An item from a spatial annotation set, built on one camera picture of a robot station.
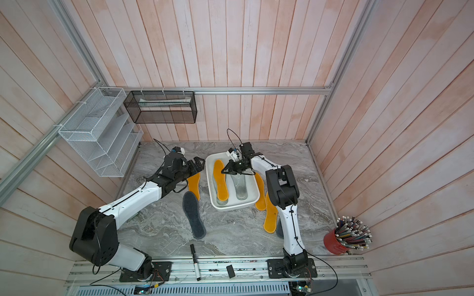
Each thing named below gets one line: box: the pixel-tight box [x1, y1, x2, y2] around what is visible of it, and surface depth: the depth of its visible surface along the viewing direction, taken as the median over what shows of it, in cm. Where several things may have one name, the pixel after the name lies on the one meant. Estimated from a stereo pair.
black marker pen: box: [190, 243, 201, 282], surface depth 76 cm
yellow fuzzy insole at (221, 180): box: [213, 159, 229, 202], surface depth 100 cm
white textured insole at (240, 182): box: [230, 173, 249, 201], surface depth 100 cm
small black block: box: [225, 264, 236, 279], surface depth 75 cm
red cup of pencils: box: [323, 215, 373, 255], surface depth 70 cm
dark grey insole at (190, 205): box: [182, 191, 207, 240], surface depth 91 cm
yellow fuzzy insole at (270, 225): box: [262, 192, 278, 234], surface depth 88 cm
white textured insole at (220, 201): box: [212, 177, 229, 206], surface depth 94 cm
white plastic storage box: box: [204, 152, 260, 212], surface depth 99 cm
